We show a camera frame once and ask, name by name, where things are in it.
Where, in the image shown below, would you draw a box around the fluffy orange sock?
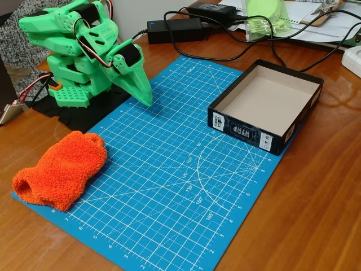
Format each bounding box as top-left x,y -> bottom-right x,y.
11,130 -> 108,213

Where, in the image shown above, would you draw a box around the black cardboard box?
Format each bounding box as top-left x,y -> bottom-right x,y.
207,58 -> 324,157

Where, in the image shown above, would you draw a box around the white plastic object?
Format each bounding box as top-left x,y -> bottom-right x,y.
341,46 -> 361,73

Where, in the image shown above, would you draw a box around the large black power adapter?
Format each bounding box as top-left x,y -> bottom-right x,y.
147,18 -> 210,45

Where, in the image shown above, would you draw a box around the black cloth pad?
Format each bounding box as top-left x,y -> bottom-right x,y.
32,84 -> 132,135

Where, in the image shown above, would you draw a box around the slim black power adapter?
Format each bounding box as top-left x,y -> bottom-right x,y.
187,1 -> 237,19

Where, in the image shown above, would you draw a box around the blue A3 cutting mat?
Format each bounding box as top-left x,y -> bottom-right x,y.
11,55 -> 283,271

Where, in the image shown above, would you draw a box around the grey speckled fabric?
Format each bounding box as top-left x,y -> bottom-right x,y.
0,0 -> 55,98

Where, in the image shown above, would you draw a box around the small controller board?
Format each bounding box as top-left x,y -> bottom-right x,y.
0,102 -> 25,125

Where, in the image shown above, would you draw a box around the clear green plastic bag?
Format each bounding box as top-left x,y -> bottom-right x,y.
243,0 -> 293,42

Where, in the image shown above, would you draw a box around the white paper sheets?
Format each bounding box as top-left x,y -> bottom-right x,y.
218,0 -> 361,43

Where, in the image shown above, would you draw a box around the brown clipboard with metal clip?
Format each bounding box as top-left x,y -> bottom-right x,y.
298,1 -> 344,27

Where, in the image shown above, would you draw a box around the thin black power cable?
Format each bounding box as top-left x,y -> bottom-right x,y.
130,28 -> 150,42

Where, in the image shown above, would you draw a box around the long black looped cable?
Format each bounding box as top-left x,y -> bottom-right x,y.
163,10 -> 361,62

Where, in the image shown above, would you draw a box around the red and black wire bundle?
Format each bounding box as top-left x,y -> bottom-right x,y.
13,72 -> 55,106

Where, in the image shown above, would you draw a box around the black mains cable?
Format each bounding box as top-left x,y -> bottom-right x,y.
201,12 -> 361,72

